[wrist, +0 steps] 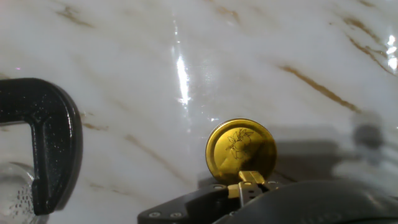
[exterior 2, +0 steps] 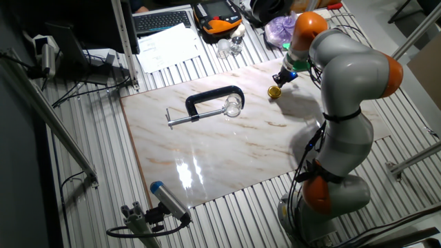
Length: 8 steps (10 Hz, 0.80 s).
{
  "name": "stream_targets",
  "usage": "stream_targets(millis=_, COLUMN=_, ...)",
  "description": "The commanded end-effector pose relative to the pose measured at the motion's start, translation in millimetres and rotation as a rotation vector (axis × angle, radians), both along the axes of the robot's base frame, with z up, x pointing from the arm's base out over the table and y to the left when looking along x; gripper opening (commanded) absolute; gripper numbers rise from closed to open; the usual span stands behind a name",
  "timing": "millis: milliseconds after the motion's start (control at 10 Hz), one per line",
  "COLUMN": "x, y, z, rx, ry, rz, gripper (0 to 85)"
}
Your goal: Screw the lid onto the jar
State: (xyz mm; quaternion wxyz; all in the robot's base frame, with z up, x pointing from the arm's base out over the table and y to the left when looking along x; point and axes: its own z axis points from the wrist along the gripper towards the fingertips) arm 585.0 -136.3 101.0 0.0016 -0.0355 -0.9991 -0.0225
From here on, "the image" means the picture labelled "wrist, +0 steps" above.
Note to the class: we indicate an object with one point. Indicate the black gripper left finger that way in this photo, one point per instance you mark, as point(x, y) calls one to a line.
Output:
point(199, 205)

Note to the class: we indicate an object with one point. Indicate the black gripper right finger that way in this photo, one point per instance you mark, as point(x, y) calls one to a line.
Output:
point(259, 185)

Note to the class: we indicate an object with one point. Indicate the gold metal jar lid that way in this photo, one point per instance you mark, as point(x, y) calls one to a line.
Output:
point(239, 146)

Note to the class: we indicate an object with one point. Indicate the clear glass jar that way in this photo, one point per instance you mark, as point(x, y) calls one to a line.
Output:
point(15, 199)

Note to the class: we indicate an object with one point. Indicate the black metal C-clamp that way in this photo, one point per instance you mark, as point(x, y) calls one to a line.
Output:
point(56, 140)

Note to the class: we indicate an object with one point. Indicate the marble pattern board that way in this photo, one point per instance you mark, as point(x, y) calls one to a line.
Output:
point(124, 46)

